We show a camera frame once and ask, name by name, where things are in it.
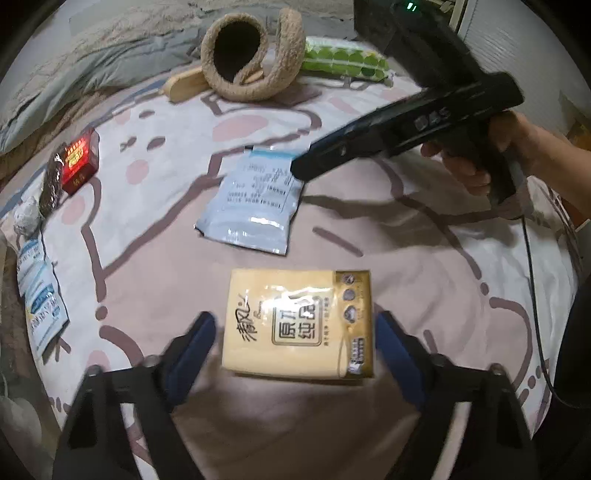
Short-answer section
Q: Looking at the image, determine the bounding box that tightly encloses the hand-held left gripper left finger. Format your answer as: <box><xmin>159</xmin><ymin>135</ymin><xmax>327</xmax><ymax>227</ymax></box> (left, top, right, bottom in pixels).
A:
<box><xmin>53</xmin><ymin>311</ymin><xmax>218</xmax><ymax>480</ymax></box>

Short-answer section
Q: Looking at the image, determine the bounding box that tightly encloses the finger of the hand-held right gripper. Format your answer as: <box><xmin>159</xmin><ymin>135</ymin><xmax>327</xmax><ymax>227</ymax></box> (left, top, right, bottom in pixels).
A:
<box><xmin>291</xmin><ymin>115</ymin><xmax>394</xmax><ymax>179</ymax></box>

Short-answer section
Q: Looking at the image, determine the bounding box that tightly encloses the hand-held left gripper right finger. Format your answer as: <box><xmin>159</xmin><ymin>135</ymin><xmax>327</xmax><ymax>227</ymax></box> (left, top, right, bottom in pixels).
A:
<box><xmin>375</xmin><ymin>311</ymin><xmax>536</xmax><ymax>480</ymax></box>

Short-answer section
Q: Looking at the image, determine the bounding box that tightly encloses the silver packet with receipt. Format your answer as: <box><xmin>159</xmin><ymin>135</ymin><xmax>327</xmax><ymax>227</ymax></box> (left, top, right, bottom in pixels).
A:
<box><xmin>194</xmin><ymin>148</ymin><xmax>305</xmax><ymax>256</ymax></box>

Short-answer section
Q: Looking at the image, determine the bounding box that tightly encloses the yellow tissue pack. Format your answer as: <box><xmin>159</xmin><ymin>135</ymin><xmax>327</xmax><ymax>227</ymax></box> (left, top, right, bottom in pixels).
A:
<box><xmin>222</xmin><ymin>269</ymin><xmax>377</xmax><ymax>380</ymax></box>

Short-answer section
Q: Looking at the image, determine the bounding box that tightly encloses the red box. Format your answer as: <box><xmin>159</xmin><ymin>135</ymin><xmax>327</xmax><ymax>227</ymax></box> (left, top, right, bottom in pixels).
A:
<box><xmin>60</xmin><ymin>129</ymin><xmax>100</xmax><ymax>195</ymax></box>

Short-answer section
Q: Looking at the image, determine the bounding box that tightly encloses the person's right forearm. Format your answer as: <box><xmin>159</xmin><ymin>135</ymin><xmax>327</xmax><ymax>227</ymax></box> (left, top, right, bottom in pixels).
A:
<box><xmin>531</xmin><ymin>134</ymin><xmax>591</xmax><ymax>232</ymax></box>

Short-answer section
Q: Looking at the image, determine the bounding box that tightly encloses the person's right hand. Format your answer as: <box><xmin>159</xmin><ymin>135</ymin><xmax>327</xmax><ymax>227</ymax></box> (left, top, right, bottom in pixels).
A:
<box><xmin>421</xmin><ymin>111</ymin><xmax>558</xmax><ymax>198</ymax></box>

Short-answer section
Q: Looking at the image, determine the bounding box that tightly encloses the printed cartoon blanket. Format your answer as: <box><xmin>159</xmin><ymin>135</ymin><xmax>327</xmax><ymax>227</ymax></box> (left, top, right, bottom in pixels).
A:
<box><xmin>0</xmin><ymin>69</ymin><xmax>583</xmax><ymax>480</ymax></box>

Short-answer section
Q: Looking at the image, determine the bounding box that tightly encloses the green dotted tissue pack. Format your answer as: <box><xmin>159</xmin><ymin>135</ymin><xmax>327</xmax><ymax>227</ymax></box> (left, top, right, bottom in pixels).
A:
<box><xmin>302</xmin><ymin>37</ymin><xmax>394</xmax><ymax>86</ymax></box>

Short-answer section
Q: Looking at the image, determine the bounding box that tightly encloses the white low cabinet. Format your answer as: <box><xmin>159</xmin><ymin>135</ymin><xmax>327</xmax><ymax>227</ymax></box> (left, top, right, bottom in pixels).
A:
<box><xmin>455</xmin><ymin>0</ymin><xmax>591</xmax><ymax>153</ymax></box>

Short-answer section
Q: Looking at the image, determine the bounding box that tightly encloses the white blue sachet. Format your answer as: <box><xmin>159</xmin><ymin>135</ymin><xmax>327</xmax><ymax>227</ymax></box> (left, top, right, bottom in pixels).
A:
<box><xmin>16</xmin><ymin>237</ymin><xmax>48</xmax><ymax>296</ymax></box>
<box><xmin>25</xmin><ymin>261</ymin><xmax>70</xmax><ymax>357</ymax></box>

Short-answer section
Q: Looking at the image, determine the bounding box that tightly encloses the crumpled white paper ball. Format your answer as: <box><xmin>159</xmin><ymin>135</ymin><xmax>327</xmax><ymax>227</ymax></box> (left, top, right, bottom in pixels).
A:
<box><xmin>13</xmin><ymin>198</ymin><xmax>43</xmax><ymax>238</ymax></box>

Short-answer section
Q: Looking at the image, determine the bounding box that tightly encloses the dark foil packet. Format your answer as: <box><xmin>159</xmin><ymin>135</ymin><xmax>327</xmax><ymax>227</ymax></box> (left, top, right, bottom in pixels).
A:
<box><xmin>39</xmin><ymin>150</ymin><xmax>66</xmax><ymax>217</ymax></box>

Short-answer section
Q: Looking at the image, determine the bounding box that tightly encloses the grey duvet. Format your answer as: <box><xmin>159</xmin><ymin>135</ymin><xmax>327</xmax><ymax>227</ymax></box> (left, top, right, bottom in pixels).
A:
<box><xmin>0</xmin><ymin>25</ymin><xmax>218</xmax><ymax>154</ymax></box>

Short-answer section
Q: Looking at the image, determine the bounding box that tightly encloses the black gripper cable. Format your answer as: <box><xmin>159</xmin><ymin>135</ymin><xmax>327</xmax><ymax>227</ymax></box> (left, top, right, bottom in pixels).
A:
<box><xmin>521</xmin><ymin>203</ymin><xmax>583</xmax><ymax>412</ymax></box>

